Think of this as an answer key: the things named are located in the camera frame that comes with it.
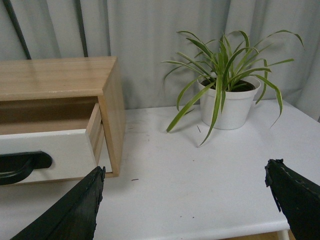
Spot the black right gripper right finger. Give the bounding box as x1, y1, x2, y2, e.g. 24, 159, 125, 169
265, 159, 320, 240

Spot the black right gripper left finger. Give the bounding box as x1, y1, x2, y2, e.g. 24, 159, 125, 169
12, 166, 106, 240

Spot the white drawer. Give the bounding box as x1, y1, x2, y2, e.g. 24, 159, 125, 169
0, 103, 105, 184

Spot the light wooden drawer cabinet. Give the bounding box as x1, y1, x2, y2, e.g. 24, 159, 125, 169
0, 56, 126, 177

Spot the white plant pot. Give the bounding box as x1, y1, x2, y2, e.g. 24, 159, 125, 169
200, 76, 261, 130

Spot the green spider plant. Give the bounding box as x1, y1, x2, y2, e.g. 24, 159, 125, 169
166, 30, 292, 138

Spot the grey curtain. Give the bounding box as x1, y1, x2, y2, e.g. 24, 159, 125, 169
0, 0, 320, 120

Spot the black drawer handle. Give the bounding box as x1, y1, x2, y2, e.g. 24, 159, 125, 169
0, 151, 53, 186

